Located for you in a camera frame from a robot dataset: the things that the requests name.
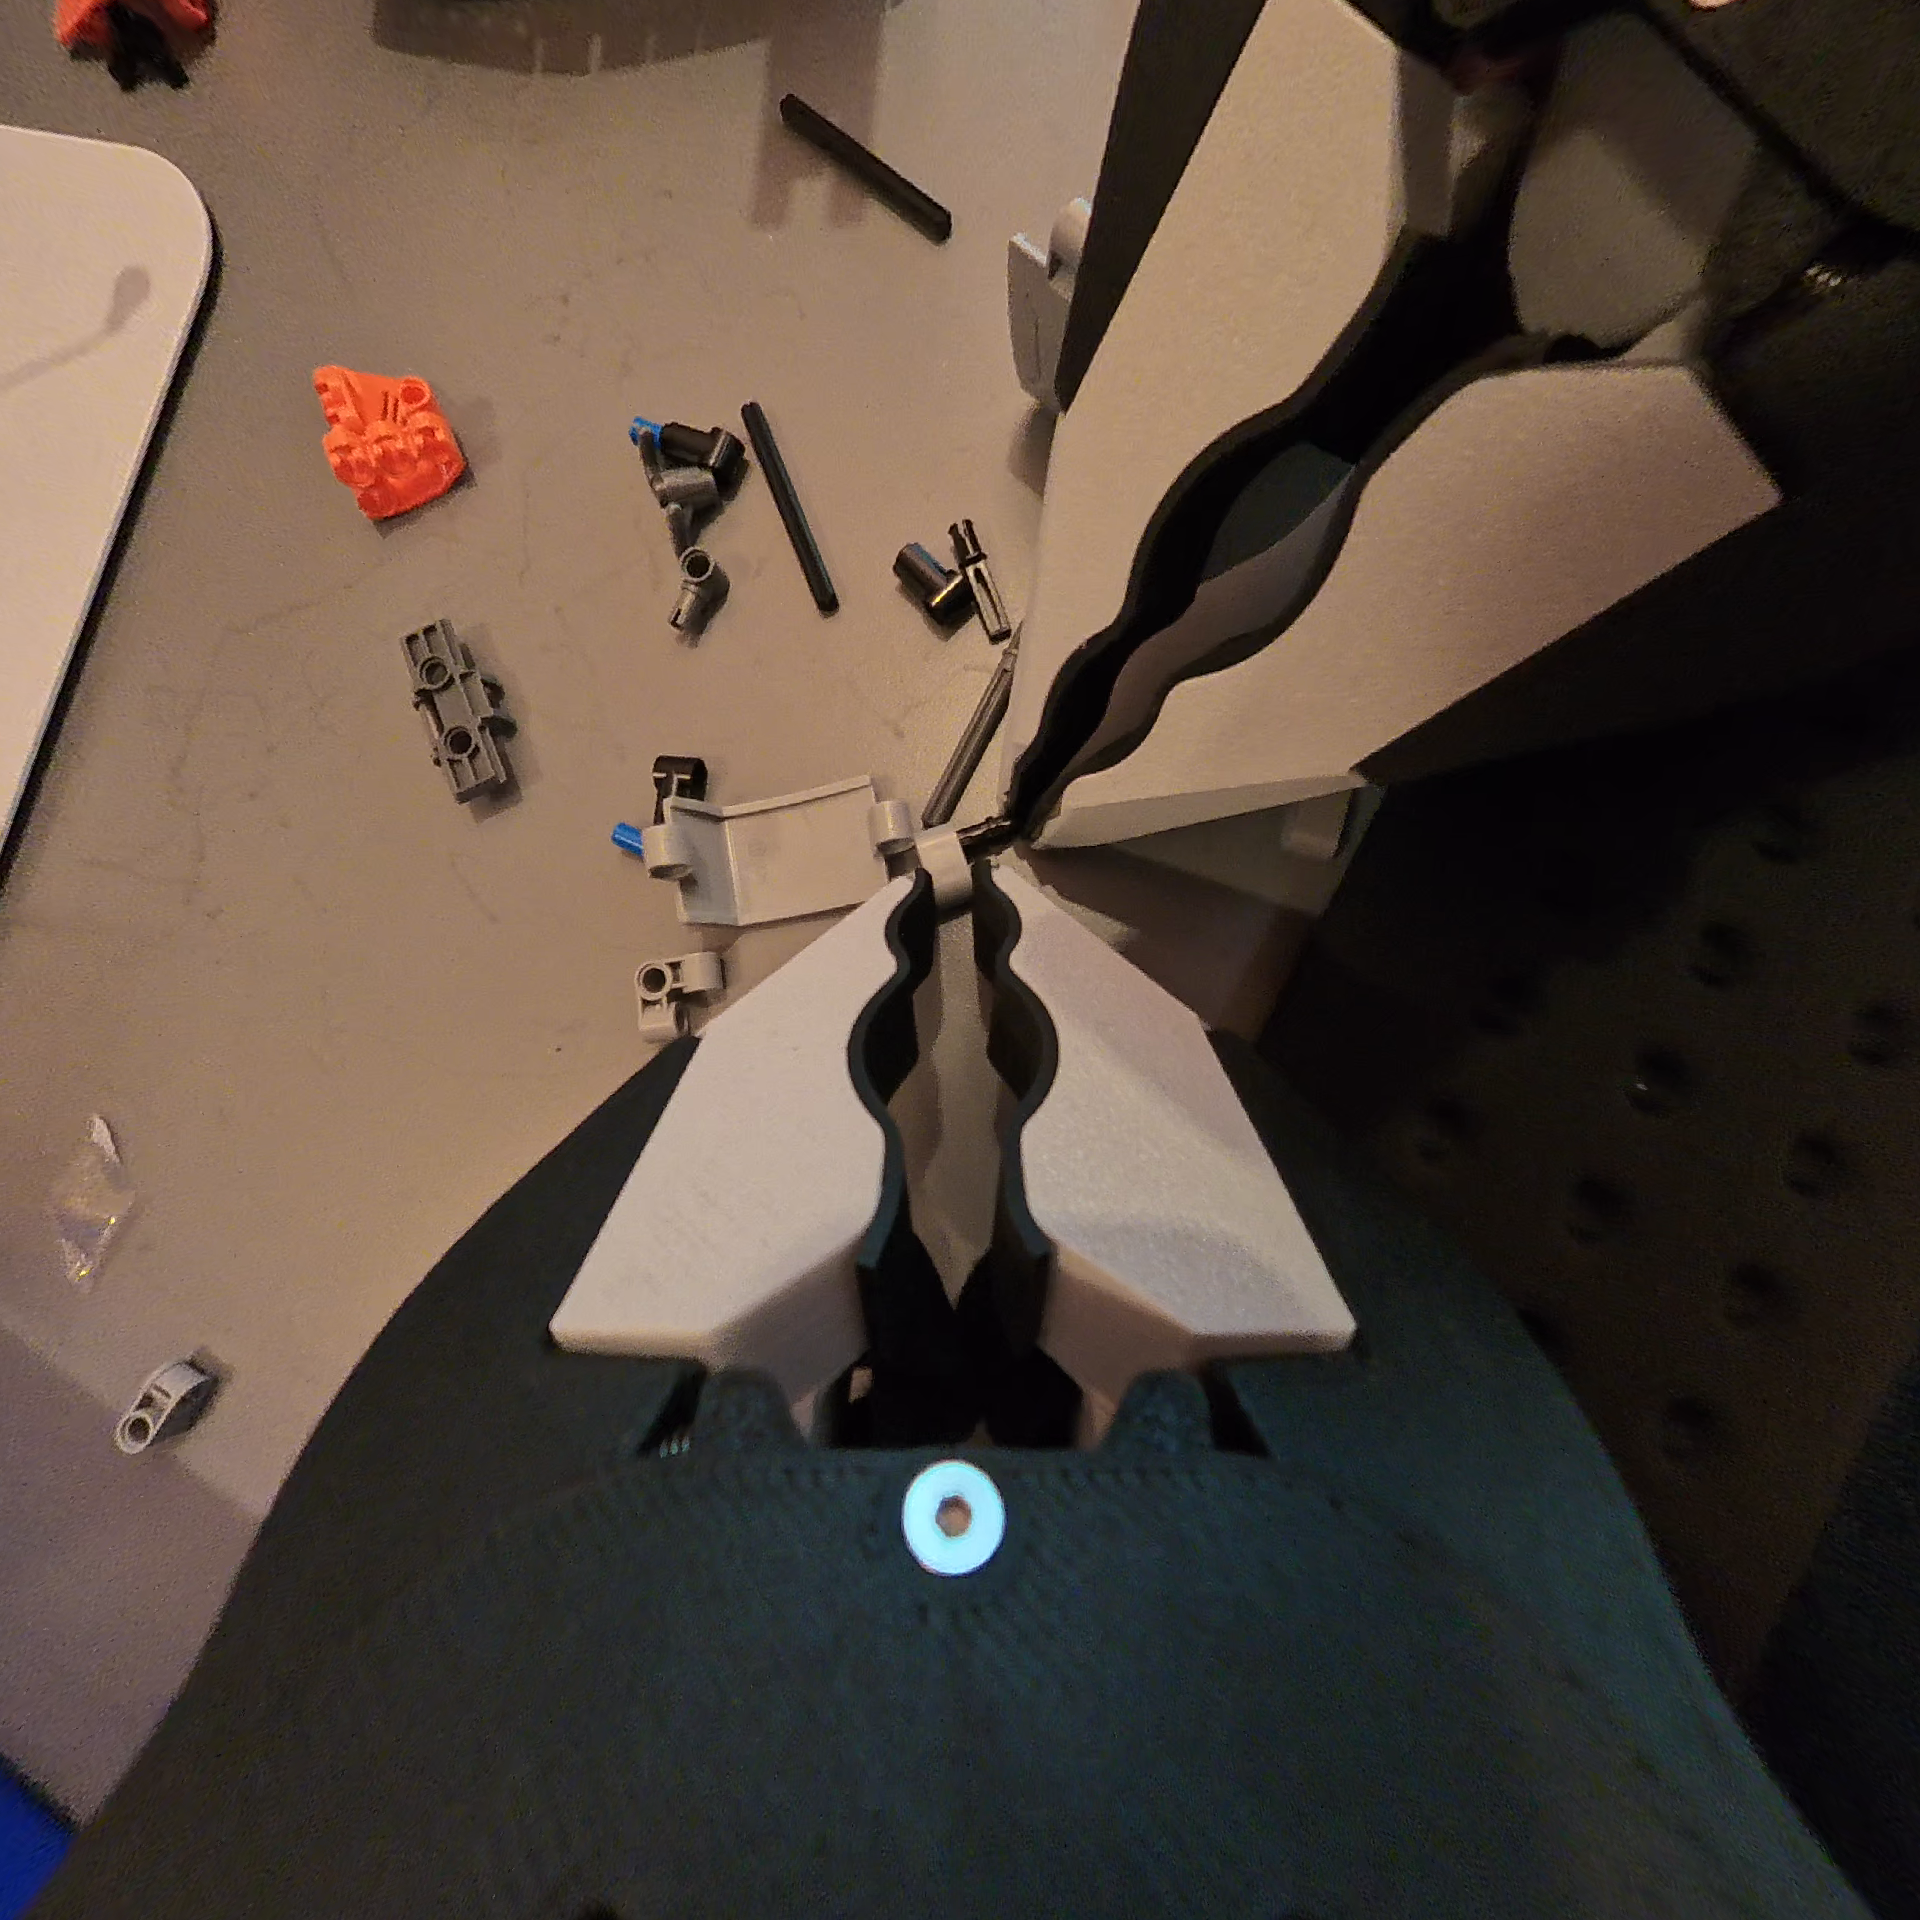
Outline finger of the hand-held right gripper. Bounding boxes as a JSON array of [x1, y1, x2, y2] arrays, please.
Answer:
[[1000, 0, 1472, 850], [1028, 336, 1786, 861]]

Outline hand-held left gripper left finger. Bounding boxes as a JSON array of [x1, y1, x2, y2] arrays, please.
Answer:
[[549, 875, 941, 1347]]

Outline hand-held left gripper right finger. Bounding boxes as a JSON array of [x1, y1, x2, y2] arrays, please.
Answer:
[[969, 868, 1363, 1373]]

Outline light grey curved toy panel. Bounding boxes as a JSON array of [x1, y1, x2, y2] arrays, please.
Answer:
[[610, 774, 888, 928]]

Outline long black toy axle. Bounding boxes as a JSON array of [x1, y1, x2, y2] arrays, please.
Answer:
[[775, 93, 956, 246]]

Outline dark grey toy axle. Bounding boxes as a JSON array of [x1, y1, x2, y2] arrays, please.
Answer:
[[919, 619, 1025, 830]]

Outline black dimpled armrest pad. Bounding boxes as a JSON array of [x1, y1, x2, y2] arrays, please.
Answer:
[[1244, 270, 1920, 1920]]

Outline dark grey connector blue pin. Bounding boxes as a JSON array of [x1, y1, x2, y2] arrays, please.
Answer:
[[620, 411, 748, 552]]

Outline grey curved toy beam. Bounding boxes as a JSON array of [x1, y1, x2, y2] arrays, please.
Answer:
[[114, 1354, 222, 1455]]

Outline small clear plastic bag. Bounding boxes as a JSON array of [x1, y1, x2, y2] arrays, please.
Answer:
[[44, 1112, 147, 1296]]

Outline orange toy panel piece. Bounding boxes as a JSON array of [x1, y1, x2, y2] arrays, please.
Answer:
[[310, 363, 471, 523]]

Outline white wooden book stand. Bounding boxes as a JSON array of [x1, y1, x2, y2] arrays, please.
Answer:
[[0, 123, 216, 887]]

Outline orange black toy part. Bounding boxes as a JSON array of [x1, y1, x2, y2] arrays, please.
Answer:
[[50, 0, 222, 91]]

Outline dark grey toy frame piece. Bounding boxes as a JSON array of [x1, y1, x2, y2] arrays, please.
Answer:
[[398, 618, 522, 808]]

